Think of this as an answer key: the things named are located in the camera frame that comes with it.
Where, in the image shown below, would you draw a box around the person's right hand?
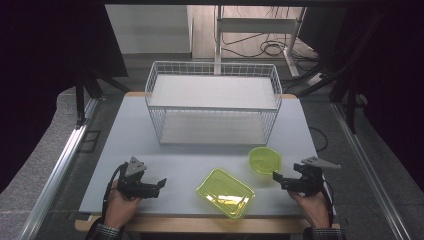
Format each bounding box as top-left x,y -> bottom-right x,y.
287,189 -> 332,230

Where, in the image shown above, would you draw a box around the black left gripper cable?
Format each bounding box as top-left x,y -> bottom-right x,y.
101,162 -> 130,222

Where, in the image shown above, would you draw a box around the white power strip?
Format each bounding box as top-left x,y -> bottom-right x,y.
305,72 -> 325,88

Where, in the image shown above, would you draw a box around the aluminium rail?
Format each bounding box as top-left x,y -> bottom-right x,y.
331,101 -> 412,240
19,97 -> 102,240

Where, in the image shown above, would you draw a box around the white metal desk frame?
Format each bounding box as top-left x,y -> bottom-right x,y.
213,4 -> 308,78

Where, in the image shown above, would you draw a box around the green round plastic bowl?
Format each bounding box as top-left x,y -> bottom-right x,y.
248,146 -> 283,175

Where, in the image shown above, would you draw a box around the dark curtain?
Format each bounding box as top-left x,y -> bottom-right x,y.
0,0 -> 129,195
299,0 -> 424,193

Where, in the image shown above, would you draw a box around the black metal stand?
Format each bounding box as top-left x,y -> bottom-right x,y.
295,19 -> 384,135
74,66 -> 132,130

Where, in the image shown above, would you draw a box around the black floor cables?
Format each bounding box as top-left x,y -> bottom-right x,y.
221,32 -> 322,72

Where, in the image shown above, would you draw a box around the black looped floor cable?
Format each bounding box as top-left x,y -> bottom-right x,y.
307,125 -> 330,153

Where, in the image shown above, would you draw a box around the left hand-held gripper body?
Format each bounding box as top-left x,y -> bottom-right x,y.
116,156 -> 162,200

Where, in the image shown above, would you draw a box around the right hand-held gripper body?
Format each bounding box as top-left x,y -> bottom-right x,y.
292,156 -> 342,197

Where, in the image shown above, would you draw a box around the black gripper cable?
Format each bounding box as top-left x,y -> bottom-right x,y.
321,179 -> 336,228
101,162 -> 130,222

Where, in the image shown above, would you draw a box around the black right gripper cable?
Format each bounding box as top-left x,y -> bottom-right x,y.
321,179 -> 336,228

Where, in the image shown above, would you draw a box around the green rectangular plastic tray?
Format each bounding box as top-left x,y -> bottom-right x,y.
195,167 -> 256,220

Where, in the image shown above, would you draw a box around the person's left hand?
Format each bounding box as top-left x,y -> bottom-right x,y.
104,180 -> 144,230

